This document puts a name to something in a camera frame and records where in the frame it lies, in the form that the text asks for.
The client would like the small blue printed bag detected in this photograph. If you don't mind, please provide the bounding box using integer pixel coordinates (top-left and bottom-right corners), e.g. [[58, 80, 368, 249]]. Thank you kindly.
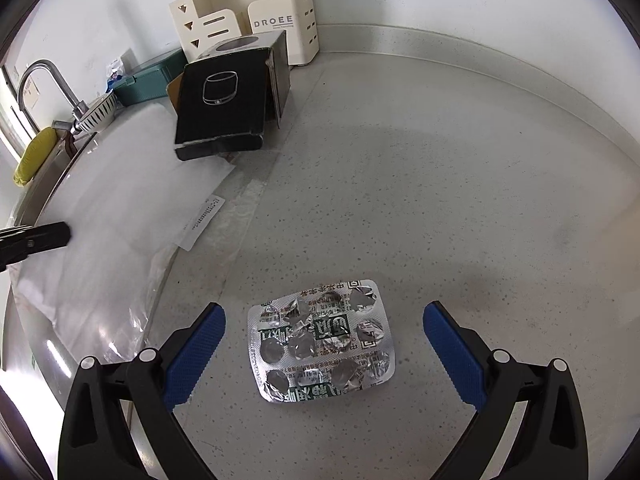
[[104, 57, 127, 92]]

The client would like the steel faucet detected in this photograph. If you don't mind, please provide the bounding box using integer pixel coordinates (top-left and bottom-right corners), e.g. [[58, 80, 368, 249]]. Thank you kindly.
[[17, 59, 89, 134]]

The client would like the yellow sponge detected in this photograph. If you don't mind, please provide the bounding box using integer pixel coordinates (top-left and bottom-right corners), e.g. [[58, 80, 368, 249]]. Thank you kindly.
[[12, 126, 57, 187]]

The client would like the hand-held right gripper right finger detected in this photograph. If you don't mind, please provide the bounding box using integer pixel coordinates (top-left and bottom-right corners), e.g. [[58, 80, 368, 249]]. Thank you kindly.
[[422, 301, 590, 480]]

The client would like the teal plastic box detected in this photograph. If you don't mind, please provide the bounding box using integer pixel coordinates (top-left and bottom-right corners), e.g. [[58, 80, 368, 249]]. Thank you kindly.
[[112, 48, 189, 107]]

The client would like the white slotted strainer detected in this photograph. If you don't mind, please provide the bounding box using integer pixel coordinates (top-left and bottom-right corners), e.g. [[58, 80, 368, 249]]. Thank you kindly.
[[77, 92, 119, 134]]

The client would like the clear plastic bag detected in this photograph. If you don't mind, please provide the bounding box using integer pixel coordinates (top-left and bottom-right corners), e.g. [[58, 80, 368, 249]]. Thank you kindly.
[[9, 101, 282, 363]]

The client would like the black cardboard box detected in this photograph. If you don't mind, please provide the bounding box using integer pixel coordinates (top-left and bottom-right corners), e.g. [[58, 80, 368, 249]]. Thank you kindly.
[[166, 29, 292, 162]]

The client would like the cream slotted organizer rack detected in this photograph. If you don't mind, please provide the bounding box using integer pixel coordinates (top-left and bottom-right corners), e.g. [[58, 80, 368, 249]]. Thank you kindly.
[[169, 0, 321, 67]]

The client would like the steel sink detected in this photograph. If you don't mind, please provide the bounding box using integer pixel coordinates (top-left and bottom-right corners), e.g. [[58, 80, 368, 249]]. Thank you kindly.
[[0, 120, 177, 461]]

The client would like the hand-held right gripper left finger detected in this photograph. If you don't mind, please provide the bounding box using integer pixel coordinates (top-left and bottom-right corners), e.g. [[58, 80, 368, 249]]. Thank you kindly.
[[57, 302, 226, 480]]

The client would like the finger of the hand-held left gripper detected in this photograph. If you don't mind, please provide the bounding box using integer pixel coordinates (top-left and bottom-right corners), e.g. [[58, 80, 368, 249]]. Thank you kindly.
[[0, 221, 71, 272]]

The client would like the silver foil blister pack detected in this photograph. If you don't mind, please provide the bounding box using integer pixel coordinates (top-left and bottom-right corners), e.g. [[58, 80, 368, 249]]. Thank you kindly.
[[247, 278, 396, 405]]

